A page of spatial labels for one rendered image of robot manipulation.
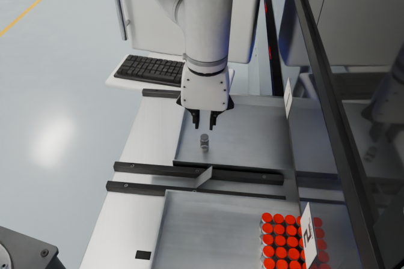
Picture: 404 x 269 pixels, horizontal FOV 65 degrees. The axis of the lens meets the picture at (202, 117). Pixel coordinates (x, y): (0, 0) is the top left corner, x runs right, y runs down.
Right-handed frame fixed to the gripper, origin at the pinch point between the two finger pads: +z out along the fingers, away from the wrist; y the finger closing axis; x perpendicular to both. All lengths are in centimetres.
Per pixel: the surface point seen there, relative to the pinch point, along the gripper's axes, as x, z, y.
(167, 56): 54, 19, -20
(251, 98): 18.6, 8.0, 12.0
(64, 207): 28, 100, -75
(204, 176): -11.0, 7.2, 1.2
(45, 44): 185, 101, -161
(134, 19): 57, 5, -32
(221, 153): -0.9, 10.6, 4.6
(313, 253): -31.6, -5.2, 19.1
